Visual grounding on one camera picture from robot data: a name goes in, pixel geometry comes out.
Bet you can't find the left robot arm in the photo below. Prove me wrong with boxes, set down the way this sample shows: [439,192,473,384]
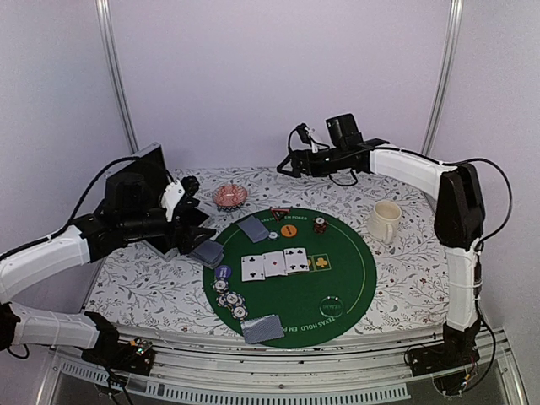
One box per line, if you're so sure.
[1,151,224,366]

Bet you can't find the face-up three of clubs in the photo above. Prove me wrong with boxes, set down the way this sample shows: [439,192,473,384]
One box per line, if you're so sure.
[283,247,309,274]

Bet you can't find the orange big blind button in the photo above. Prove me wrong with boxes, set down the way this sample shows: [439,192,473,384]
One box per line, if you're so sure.
[280,224,298,238]

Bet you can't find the round green poker mat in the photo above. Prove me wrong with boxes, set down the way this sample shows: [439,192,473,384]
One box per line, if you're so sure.
[216,208,377,348]

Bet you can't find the aluminium poker chip case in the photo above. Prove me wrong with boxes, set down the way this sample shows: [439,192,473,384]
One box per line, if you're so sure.
[111,142,212,259]

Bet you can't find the left aluminium frame post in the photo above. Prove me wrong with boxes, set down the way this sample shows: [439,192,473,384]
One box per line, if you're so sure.
[95,0,139,153]

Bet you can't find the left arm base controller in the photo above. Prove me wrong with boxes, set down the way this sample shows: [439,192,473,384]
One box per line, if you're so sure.
[81,337,155,376]

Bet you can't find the blue playing card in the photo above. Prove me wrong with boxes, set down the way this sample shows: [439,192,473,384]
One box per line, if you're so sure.
[237,216,270,243]
[240,314,284,344]

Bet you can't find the cream ceramic mug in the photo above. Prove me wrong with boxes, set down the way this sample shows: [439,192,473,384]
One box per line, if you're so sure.
[366,201,402,244]

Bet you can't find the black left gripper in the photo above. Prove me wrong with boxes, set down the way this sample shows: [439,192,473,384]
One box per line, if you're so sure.
[120,207,217,254]

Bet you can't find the red black 100 chip stack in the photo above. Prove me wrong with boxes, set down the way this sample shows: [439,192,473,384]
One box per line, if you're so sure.
[313,217,328,234]

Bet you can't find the right arm base controller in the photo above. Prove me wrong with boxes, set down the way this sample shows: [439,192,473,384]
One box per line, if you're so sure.
[404,343,480,397]

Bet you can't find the black triangular card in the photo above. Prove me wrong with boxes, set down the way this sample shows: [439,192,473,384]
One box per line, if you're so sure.
[270,208,291,222]

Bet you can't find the right aluminium frame post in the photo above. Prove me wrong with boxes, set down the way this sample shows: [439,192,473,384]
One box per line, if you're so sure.
[421,0,464,155]

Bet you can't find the red patterned bowl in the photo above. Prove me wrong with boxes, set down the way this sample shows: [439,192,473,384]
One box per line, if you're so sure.
[213,184,248,211]

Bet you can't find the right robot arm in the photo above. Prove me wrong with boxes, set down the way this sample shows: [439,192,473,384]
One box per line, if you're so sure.
[283,114,485,368]

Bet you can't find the aluminium table front rail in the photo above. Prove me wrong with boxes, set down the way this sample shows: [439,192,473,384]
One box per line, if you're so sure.
[40,322,528,405]

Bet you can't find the face-up ace of diamonds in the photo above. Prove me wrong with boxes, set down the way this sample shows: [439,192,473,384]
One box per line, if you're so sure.
[262,251,287,278]

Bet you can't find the aluminium frame post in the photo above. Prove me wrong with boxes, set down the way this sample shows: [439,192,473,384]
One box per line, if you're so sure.
[421,0,464,155]
[95,0,139,153]

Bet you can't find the blue playing card deck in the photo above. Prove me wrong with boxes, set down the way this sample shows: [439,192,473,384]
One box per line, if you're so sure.
[188,240,224,269]

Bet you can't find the purple small blind button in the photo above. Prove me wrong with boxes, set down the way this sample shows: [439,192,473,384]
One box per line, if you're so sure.
[214,265,232,280]

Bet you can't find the clear acrylic dealer button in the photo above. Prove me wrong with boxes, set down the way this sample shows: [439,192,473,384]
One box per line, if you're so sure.
[319,295,344,318]

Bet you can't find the floral white tablecloth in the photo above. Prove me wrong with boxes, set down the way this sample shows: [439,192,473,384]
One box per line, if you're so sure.
[86,168,449,336]

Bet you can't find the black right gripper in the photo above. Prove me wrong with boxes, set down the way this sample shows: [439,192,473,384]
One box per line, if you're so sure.
[276,146,345,179]

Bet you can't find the white blue poker chip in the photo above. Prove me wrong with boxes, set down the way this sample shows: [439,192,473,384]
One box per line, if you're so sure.
[212,279,230,295]
[216,291,246,308]
[231,305,249,321]

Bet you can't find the face-up ace of clubs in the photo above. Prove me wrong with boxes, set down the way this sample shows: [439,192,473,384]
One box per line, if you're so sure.
[241,255,265,282]

